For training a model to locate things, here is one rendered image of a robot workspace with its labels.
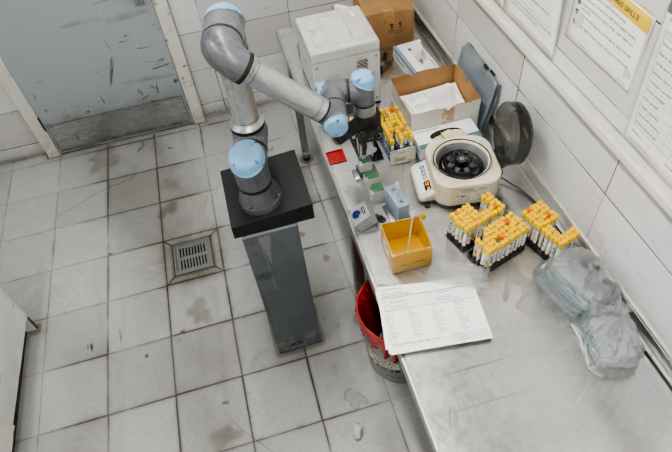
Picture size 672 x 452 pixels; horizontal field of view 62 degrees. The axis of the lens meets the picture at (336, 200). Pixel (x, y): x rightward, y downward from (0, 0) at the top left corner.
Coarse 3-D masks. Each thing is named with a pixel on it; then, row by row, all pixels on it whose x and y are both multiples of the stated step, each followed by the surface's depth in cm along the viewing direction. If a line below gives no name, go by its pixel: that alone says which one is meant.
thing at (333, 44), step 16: (320, 16) 228; (336, 16) 227; (352, 16) 226; (304, 32) 221; (320, 32) 220; (336, 32) 219; (352, 32) 218; (368, 32) 217; (304, 48) 222; (320, 48) 212; (336, 48) 212; (352, 48) 213; (368, 48) 215; (304, 64) 234; (320, 64) 215; (336, 64) 216; (352, 64) 218; (368, 64) 221; (304, 80) 248; (320, 80) 220; (352, 112) 232
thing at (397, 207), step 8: (392, 192) 188; (400, 192) 188; (392, 200) 187; (400, 200) 186; (384, 208) 196; (392, 208) 190; (400, 208) 184; (408, 208) 186; (392, 216) 193; (400, 216) 188; (408, 216) 189
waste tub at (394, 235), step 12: (384, 228) 181; (396, 228) 183; (408, 228) 184; (420, 228) 182; (384, 240) 179; (396, 240) 186; (420, 240) 186; (384, 252) 184; (396, 252) 183; (408, 252) 172; (420, 252) 173; (396, 264) 175; (408, 264) 176; (420, 264) 178
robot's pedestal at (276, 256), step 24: (264, 240) 197; (288, 240) 200; (264, 264) 207; (288, 264) 210; (264, 288) 217; (288, 288) 222; (288, 312) 235; (312, 312) 240; (288, 336) 249; (312, 336) 254
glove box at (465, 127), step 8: (464, 120) 214; (432, 128) 212; (440, 128) 212; (448, 128) 212; (456, 128) 212; (464, 128) 211; (472, 128) 210; (416, 136) 210; (424, 136) 210; (432, 136) 212; (440, 136) 212; (448, 136) 206; (456, 136) 206; (480, 136) 208; (416, 144) 209; (424, 144) 207; (416, 152) 212; (424, 152) 206
